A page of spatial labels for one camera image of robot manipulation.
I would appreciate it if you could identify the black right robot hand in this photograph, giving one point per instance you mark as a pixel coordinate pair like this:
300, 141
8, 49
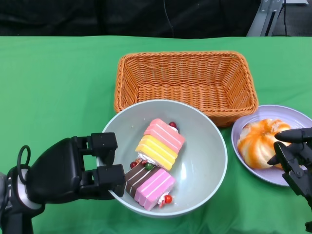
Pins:
299, 168

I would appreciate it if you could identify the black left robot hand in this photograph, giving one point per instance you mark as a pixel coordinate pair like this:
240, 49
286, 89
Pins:
56, 175

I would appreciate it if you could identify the white orange striped bun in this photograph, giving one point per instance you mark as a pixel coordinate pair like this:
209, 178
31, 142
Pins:
256, 146

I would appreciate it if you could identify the grey-green round bowl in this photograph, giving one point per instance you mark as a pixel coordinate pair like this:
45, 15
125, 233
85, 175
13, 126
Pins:
204, 158

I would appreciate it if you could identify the brown pink layered cake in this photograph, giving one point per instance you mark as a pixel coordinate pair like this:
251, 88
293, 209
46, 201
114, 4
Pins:
151, 187

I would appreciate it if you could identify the pink yellow layered cake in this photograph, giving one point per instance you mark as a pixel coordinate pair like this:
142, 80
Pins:
161, 146

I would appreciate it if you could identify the white round plate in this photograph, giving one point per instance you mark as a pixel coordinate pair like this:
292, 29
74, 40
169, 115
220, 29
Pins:
268, 112

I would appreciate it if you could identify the orange wicker basket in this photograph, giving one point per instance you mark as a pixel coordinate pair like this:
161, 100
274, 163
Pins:
185, 80

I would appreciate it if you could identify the green tablecloth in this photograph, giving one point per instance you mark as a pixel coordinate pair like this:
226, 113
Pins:
73, 73

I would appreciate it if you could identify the black backdrop cloth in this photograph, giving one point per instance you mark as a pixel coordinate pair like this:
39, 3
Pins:
73, 17

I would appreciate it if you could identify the grey metal stand frame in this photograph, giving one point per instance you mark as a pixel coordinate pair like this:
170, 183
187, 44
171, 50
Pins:
259, 22

